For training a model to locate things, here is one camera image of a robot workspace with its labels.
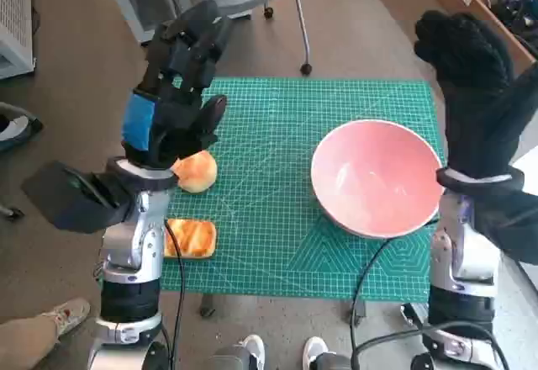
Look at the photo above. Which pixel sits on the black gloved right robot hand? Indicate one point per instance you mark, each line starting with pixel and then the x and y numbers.
pixel 475 105

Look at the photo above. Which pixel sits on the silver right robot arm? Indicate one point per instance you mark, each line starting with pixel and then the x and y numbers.
pixel 458 256

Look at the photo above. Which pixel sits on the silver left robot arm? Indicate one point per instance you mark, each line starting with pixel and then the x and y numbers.
pixel 130 252

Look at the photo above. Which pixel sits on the white perforated appliance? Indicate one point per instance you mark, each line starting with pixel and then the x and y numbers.
pixel 12 8

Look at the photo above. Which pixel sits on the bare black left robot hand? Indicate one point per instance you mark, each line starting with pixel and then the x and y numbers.
pixel 168 134

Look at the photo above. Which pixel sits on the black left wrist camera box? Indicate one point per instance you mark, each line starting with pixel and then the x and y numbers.
pixel 71 202

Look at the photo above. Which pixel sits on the pink bowl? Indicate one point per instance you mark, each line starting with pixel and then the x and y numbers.
pixel 374 176

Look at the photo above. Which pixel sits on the rectangular bread loaf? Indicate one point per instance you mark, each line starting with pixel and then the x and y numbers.
pixel 195 237

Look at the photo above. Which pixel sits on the dark grey chair base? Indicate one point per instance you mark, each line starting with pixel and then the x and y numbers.
pixel 17 128

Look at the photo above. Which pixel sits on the green cutting mat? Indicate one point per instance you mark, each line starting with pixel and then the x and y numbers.
pixel 269 168

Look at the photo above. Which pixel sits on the person's leg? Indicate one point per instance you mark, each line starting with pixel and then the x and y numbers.
pixel 38 332

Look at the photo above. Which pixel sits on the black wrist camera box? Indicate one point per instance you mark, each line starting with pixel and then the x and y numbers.
pixel 71 202
pixel 513 227

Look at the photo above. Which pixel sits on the grey leg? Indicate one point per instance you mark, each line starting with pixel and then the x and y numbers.
pixel 332 362
pixel 229 357

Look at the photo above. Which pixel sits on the black chair caster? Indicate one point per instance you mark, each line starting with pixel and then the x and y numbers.
pixel 12 213

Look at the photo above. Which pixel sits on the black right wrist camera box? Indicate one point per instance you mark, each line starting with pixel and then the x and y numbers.
pixel 513 227

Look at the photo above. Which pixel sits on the white shoe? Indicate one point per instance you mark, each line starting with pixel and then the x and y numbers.
pixel 313 351
pixel 254 349

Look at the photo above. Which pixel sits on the grey cabinet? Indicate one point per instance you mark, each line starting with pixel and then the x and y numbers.
pixel 134 0

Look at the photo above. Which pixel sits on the round bread bun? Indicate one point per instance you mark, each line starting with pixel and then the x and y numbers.
pixel 197 172

